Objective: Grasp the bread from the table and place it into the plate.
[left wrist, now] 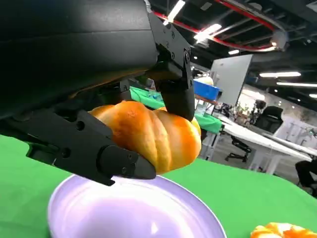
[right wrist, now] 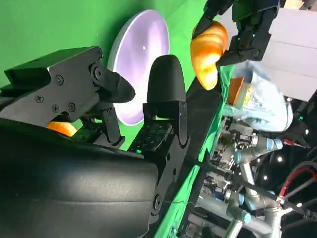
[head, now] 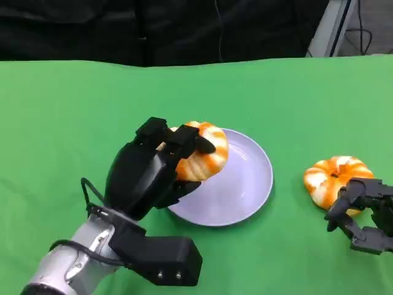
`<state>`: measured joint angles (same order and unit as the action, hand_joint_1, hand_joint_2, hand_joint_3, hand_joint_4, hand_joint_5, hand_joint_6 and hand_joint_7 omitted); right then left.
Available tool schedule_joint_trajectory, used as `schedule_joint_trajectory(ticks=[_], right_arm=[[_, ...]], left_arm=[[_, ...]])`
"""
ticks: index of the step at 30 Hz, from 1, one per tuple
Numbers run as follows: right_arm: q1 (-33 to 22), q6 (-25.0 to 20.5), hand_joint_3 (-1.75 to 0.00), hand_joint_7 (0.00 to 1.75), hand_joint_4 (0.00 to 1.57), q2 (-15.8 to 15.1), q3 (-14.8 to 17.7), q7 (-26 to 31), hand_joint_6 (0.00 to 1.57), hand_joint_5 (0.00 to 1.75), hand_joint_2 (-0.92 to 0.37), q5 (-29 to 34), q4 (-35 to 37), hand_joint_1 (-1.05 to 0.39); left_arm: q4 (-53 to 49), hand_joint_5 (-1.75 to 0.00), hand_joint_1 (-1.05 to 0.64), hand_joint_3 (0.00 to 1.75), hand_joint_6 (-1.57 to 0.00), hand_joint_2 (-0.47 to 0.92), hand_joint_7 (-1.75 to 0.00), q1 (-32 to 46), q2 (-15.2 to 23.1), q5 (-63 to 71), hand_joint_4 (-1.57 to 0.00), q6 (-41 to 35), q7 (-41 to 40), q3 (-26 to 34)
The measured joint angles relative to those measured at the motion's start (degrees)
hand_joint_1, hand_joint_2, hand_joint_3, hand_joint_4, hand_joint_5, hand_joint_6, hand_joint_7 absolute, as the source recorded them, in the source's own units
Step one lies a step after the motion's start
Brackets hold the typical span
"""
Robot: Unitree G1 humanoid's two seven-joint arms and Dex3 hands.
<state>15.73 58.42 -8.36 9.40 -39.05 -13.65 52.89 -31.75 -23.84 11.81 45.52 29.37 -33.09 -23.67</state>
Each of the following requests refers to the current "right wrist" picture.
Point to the pale blue plastic bag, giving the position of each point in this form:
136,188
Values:
267,99

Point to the lilac plate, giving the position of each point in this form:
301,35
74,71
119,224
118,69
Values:
143,44

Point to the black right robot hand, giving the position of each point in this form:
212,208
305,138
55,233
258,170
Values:
74,186

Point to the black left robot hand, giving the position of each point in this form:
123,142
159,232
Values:
250,42

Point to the green table cloth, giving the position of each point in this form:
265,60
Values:
49,24

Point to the white box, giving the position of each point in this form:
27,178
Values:
294,49

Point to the orange cardboard box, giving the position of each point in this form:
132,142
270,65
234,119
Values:
236,90

